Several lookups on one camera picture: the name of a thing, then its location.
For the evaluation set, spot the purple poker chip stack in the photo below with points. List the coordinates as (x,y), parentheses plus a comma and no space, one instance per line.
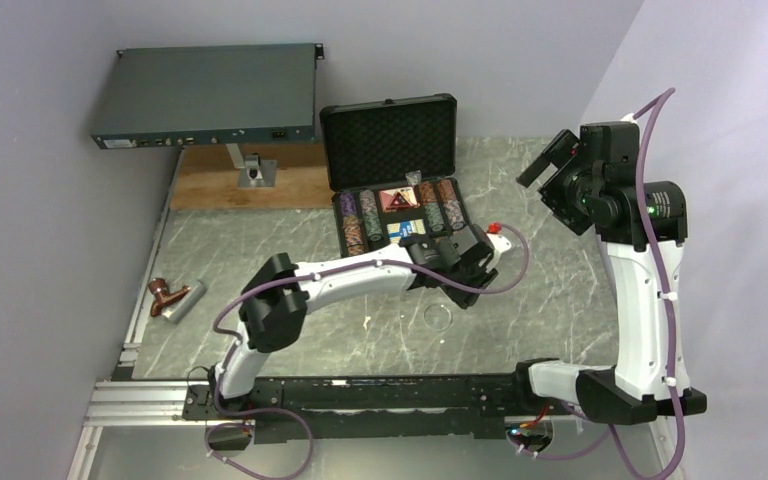
(347,204)

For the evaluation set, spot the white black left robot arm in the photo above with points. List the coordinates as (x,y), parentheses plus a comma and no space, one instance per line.
(275,303)

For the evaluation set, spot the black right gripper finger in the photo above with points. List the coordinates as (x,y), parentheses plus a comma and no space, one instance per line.
(559,151)
(572,218)

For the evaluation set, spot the grey metal bracket stand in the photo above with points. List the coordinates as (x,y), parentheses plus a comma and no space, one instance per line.
(254,171)

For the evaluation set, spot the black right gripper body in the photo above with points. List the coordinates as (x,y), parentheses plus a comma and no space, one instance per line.
(571,183)

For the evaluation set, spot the clear plastic wrapper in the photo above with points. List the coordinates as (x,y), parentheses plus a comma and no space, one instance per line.
(413,178)

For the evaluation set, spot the wooden board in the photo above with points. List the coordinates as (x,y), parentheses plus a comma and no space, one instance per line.
(207,180)

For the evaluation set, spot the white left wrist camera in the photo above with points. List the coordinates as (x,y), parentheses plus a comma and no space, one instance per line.
(499,242)

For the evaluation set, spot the red black chip stack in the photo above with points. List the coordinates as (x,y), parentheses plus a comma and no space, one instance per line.
(447,192)
(427,193)

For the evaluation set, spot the red triangular dealer button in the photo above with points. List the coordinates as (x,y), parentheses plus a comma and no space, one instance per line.
(400,200)

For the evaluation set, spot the multicolour poker chip stack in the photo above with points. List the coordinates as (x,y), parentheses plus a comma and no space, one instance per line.
(353,235)

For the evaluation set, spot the blue playing card deck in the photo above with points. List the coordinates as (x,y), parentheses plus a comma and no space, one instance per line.
(403,229)

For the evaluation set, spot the grey rack network device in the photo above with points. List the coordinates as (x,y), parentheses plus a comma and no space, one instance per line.
(208,95)

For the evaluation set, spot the grey copper clamp tool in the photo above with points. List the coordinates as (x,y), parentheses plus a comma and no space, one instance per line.
(173,306)

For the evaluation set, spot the red playing card deck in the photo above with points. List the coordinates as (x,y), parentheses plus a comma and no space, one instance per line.
(387,195)

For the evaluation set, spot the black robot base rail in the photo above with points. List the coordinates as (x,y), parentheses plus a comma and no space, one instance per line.
(483,406)

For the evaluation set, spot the clear round plastic disc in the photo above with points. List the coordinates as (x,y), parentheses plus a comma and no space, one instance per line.
(438,317)

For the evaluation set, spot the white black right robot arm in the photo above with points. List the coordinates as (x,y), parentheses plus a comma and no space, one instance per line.
(644,228)

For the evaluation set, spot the green blue chip stack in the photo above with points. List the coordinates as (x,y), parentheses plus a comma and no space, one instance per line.
(373,225)
(434,216)

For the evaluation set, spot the green blue right chip stack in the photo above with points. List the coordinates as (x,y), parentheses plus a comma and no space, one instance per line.
(434,216)

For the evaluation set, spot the black poker set case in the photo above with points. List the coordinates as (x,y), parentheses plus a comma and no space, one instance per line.
(370,146)

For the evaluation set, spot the red black far chip stack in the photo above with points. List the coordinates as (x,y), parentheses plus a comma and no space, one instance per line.
(447,192)

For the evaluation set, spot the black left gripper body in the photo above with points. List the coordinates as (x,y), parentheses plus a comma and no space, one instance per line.
(470,277)

